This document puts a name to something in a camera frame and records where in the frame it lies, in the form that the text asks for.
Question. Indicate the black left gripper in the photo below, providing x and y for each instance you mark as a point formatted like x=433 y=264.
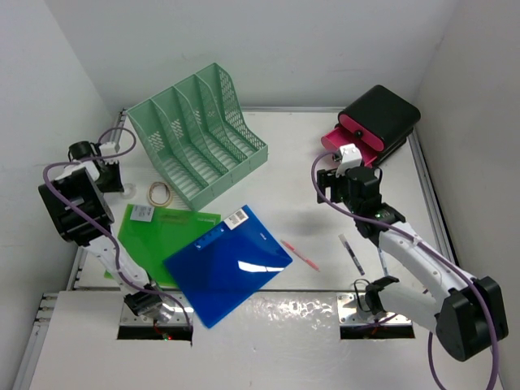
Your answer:
x=116 y=186

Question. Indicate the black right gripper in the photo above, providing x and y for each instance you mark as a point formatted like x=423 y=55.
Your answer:
x=328 y=179

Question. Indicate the clear tape roll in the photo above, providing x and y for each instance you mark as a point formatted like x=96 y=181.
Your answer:
x=159 y=194

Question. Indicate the black pink drawer box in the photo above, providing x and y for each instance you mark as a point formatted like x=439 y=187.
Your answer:
x=377 y=123

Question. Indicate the mint green file organizer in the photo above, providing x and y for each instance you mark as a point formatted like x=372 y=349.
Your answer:
x=196 y=137

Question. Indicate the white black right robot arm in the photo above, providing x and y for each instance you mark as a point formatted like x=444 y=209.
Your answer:
x=465 y=313

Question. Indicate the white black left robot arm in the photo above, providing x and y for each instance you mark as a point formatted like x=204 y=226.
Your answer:
x=78 y=210

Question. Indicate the purple clear pen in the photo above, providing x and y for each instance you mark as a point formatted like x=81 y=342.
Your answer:
x=351 y=253

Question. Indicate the green plastic folder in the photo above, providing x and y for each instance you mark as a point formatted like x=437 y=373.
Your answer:
x=150 y=235

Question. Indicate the blue clear pen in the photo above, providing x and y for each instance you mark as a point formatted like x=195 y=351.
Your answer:
x=383 y=262

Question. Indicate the red pen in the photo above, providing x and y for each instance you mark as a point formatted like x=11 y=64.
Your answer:
x=300 y=255

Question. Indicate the blue plastic folder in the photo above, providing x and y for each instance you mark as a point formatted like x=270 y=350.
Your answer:
x=225 y=266

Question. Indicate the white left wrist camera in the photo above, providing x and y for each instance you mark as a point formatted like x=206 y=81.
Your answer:
x=108 y=149

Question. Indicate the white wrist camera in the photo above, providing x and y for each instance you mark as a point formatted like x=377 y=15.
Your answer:
x=108 y=149
x=348 y=156

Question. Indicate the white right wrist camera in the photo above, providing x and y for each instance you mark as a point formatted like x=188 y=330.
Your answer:
x=348 y=156

